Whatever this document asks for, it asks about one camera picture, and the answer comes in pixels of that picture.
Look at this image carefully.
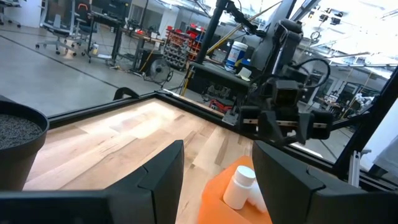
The red parts bin rack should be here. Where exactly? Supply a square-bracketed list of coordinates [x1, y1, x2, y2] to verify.
[162, 23, 205, 71]

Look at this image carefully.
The potted tree in black pot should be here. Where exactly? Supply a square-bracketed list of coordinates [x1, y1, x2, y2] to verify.
[0, 95, 50, 191]

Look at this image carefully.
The white wipes canister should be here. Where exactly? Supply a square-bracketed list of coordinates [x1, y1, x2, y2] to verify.
[224, 40, 249, 71]

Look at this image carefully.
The red-handled black clamp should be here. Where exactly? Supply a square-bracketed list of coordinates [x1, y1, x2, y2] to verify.
[208, 98, 233, 113]

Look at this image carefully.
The black floor fan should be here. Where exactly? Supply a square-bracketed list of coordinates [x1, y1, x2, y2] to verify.
[145, 57, 174, 85]

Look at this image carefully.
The black curved handle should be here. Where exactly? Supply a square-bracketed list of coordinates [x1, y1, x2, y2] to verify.
[113, 86, 141, 101]

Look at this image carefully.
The black cart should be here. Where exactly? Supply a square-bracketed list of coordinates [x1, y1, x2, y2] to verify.
[188, 61, 252, 94]

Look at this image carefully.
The white plastic pill bottle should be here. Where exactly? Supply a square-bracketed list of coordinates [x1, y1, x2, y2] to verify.
[223, 165, 257, 210]
[247, 180, 269, 214]

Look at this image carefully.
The aluminium extrusion bar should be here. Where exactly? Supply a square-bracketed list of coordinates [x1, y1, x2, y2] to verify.
[348, 149, 373, 187]

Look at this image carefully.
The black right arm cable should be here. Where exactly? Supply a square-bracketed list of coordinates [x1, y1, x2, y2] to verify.
[292, 58, 331, 95]

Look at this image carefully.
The yellow rod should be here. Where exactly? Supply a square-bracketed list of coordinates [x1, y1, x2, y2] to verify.
[205, 0, 283, 56]

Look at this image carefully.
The black table edge frame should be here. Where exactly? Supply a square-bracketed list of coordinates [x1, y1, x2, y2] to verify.
[46, 88, 398, 192]

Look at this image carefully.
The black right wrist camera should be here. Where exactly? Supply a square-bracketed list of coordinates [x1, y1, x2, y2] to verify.
[271, 78, 302, 107]

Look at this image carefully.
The grey office chair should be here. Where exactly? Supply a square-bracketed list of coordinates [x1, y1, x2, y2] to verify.
[35, 0, 78, 57]

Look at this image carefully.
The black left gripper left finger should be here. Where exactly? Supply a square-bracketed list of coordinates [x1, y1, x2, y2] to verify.
[0, 139, 184, 224]

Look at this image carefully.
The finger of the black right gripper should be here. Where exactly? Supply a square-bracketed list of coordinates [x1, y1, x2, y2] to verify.
[259, 111, 285, 146]
[297, 112, 315, 144]

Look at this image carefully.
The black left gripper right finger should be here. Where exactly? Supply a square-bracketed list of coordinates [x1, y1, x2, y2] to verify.
[252, 140, 398, 224]

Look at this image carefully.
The translucent orange plastic basket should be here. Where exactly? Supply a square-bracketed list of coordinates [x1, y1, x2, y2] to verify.
[197, 155, 274, 224]

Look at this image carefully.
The black rig post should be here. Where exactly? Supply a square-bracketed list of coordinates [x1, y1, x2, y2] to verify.
[331, 67, 398, 181]

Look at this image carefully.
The wooden desk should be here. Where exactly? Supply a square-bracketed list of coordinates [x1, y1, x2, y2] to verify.
[119, 27, 165, 71]

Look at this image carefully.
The black stand pole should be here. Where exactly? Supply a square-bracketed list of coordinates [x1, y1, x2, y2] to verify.
[195, 0, 259, 65]

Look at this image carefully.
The black office desk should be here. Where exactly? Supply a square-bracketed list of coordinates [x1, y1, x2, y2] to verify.
[85, 11, 125, 65]

